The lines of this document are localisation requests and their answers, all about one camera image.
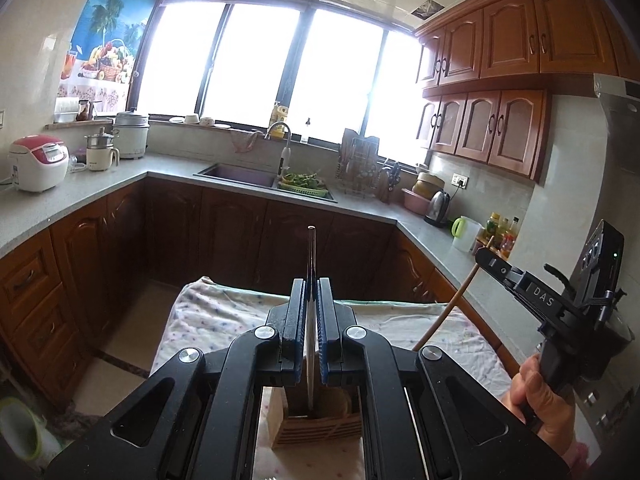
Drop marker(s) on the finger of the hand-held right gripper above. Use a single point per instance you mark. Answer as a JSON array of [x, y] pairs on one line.
[[492, 262]]

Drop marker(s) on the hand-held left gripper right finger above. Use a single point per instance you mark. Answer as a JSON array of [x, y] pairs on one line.
[[325, 330]]

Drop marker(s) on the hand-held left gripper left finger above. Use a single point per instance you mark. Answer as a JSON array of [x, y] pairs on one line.
[[299, 330]]

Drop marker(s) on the wooden chopstick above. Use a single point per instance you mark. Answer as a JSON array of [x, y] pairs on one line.
[[450, 305]]

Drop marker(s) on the wooden utensil holder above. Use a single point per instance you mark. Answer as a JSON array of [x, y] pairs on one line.
[[300, 432]]

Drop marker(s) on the person's right hand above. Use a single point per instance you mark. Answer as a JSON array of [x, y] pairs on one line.
[[557, 415]]

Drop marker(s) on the white green jug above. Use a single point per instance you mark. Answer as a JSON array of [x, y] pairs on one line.
[[465, 235]]

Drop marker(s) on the floral table cloth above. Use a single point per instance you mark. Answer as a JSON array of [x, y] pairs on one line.
[[225, 310]]

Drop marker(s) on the steel electric kettle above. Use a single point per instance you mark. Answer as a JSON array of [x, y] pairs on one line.
[[438, 207]]

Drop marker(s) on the pink basin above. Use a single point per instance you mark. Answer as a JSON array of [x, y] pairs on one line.
[[417, 200]]

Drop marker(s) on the beige pot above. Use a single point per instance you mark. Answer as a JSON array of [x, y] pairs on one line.
[[429, 182]]

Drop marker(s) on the knife and scissors stand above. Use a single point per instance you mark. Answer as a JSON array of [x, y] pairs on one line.
[[391, 177]]

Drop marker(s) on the wooden lower cabinets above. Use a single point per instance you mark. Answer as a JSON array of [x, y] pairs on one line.
[[200, 240]]

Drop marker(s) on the wooden cabinets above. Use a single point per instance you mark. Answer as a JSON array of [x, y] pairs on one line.
[[200, 240], [500, 85]]

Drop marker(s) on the green basket of vegetables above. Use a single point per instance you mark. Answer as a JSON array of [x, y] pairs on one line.
[[302, 182]]

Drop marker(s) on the dish rack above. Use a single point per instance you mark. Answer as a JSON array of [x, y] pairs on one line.
[[357, 165]]

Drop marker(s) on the kitchen sink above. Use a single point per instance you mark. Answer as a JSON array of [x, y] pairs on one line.
[[235, 172]]

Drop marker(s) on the wooden upper cabinets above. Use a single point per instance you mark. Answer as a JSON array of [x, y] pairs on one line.
[[500, 85]]

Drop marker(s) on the steel range hood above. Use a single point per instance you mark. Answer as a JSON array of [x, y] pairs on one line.
[[620, 135]]

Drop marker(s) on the steel faucet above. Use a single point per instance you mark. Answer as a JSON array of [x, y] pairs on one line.
[[282, 145]]

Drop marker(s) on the pink rag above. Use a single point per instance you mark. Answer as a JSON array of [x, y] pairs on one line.
[[246, 141]]

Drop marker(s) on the yellow detergent bottle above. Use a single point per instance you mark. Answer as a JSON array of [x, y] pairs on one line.
[[280, 112]]

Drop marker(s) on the white bowls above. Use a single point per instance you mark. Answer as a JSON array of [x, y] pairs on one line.
[[200, 120]]

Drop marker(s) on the large white rice cooker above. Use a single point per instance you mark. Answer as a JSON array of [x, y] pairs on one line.
[[131, 135]]

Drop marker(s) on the ceiling vent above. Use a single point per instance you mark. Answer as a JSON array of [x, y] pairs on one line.
[[428, 9]]

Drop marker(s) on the small white electric pot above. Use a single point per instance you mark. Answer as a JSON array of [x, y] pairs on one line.
[[100, 152]]

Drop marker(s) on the dark-framed window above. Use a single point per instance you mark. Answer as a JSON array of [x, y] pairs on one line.
[[260, 65]]

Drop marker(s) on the white green trash bin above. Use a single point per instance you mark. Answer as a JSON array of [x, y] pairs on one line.
[[22, 425]]

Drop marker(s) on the pink white rice cooker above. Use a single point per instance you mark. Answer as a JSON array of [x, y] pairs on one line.
[[37, 162]]

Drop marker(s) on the wall power outlet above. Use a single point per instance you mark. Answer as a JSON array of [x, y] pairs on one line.
[[460, 180]]

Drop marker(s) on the tropical fruit wall poster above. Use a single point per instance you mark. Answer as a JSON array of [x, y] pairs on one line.
[[107, 30]]

